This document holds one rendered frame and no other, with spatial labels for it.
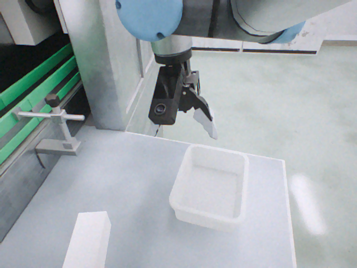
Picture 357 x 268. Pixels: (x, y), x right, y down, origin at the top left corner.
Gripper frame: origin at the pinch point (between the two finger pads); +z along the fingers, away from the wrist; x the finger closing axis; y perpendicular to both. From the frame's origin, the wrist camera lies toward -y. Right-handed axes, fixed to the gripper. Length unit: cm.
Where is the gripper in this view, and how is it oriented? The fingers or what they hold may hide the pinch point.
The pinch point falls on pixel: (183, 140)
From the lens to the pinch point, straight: 54.0
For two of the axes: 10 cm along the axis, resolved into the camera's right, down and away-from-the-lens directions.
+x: -9.6, -0.4, 2.7
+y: 2.4, -6.2, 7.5
